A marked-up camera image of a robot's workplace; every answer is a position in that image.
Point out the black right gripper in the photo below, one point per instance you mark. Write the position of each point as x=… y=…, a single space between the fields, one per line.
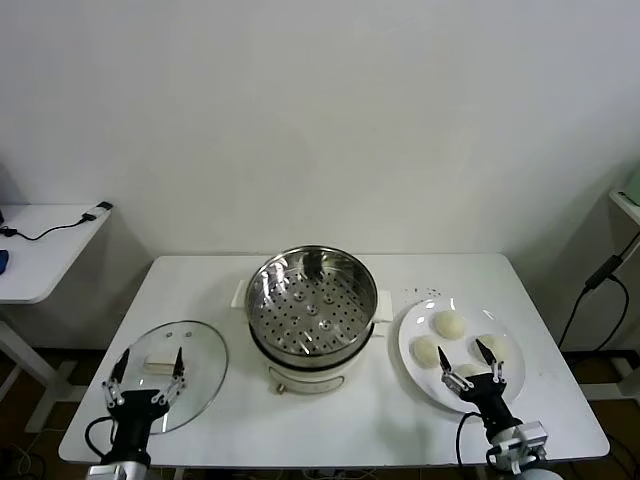
x=487 y=400

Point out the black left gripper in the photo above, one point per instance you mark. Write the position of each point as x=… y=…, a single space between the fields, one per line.
x=135 y=415

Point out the white steamed baozi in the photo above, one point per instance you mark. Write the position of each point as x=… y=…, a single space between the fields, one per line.
x=470 y=370
x=425 y=351
x=449 y=325
x=497 y=345

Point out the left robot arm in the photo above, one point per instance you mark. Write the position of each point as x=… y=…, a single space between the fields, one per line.
x=120 y=472

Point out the stainless steel steamer basket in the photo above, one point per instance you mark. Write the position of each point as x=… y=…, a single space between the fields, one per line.
x=360 y=290

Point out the white round plate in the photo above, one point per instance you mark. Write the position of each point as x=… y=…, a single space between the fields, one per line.
x=425 y=390

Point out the white side table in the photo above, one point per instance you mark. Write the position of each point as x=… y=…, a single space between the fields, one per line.
x=50 y=260

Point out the white electric cooking pot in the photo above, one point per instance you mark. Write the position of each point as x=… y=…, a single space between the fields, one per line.
x=310 y=380

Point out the blue small device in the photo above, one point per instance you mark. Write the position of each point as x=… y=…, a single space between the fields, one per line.
x=3 y=261

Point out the pale green container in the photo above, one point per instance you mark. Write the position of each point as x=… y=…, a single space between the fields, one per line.
x=636 y=197

